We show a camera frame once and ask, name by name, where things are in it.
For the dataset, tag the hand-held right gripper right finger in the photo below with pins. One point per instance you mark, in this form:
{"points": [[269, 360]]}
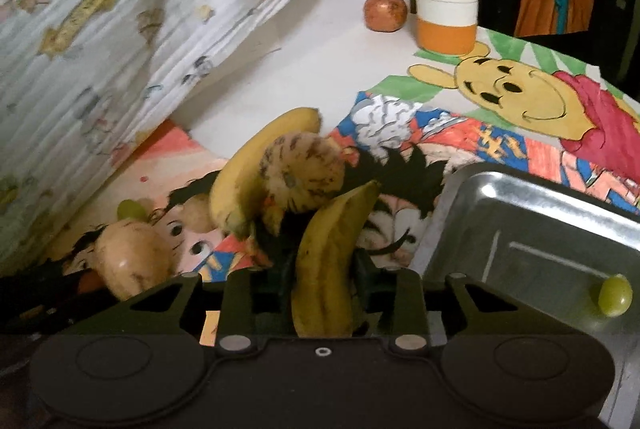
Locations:
{"points": [[407, 304]]}

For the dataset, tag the brown potato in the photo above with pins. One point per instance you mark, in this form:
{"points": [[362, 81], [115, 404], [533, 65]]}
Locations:
{"points": [[130, 259]]}

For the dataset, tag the metal tray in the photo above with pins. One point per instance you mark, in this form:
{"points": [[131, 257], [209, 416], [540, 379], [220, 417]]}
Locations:
{"points": [[525, 229]]}

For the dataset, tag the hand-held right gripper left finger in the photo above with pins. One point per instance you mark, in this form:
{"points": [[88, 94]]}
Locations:
{"points": [[240, 304]]}

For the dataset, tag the yellow banana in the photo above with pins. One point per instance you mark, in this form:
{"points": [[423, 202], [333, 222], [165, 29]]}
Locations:
{"points": [[235, 179], [325, 269]]}

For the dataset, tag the orange cartoon child drawing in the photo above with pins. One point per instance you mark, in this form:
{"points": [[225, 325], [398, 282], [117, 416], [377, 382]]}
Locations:
{"points": [[170, 159]]}

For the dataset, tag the red apple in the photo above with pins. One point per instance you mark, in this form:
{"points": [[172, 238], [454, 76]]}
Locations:
{"points": [[384, 11]]}

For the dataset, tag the green grape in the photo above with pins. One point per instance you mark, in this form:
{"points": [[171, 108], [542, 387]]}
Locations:
{"points": [[615, 296], [131, 209]]}

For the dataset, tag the white and orange jar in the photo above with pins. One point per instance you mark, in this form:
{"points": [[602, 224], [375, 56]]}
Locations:
{"points": [[445, 24]]}

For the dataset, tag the yellow bear drawing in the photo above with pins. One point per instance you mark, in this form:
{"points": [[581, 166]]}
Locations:
{"points": [[510, 94]]}

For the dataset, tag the white printed cloth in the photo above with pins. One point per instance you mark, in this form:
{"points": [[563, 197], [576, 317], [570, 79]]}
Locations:
{"points": [[100, 34]]}

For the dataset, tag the brown striped yellow melon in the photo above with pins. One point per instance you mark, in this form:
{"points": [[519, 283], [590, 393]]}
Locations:
{"points": [[305, 169]]}

